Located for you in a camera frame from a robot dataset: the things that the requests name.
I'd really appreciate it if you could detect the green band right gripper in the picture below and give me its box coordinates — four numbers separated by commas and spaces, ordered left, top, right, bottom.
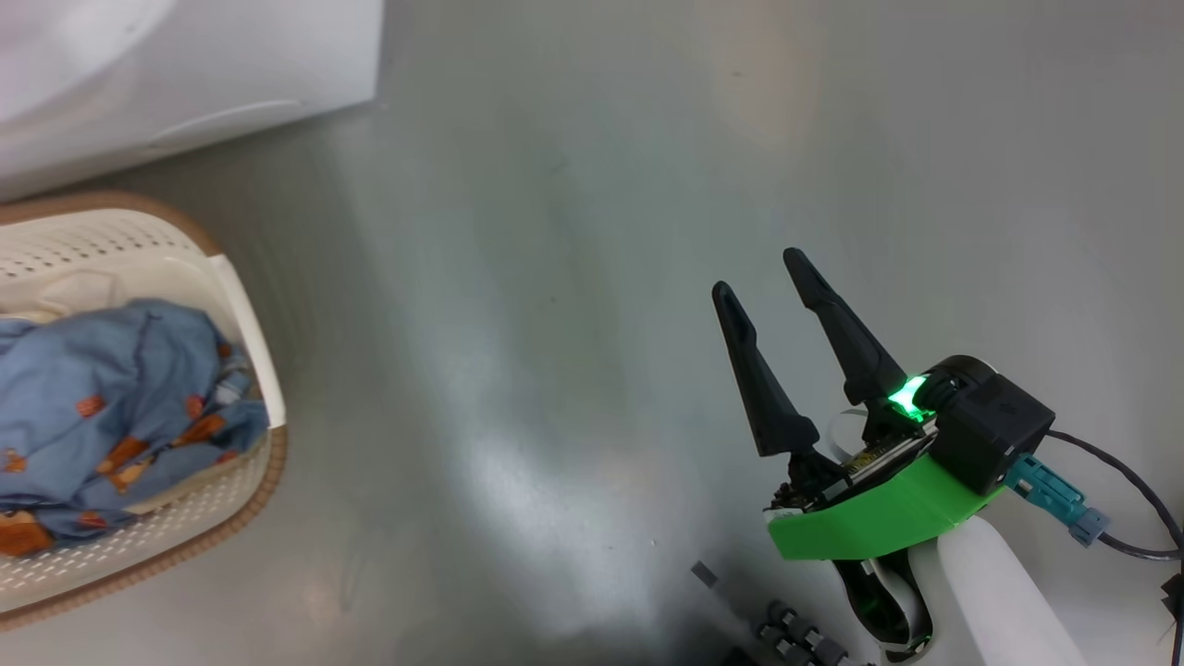
710, 246, 1005, 562

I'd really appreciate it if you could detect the blue cartoon print clothing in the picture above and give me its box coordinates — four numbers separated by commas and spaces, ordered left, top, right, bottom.
0, 298, 271, 558

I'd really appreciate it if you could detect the cream perforated laundry basket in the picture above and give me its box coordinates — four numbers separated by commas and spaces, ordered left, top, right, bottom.
0, 191, 288, 633

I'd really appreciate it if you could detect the white washing machine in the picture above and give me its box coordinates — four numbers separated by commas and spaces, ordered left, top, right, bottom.
0, 0, 385, 203

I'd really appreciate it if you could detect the right camera cable teal connector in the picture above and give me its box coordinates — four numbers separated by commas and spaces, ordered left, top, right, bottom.
1006, 428, 1184, 562

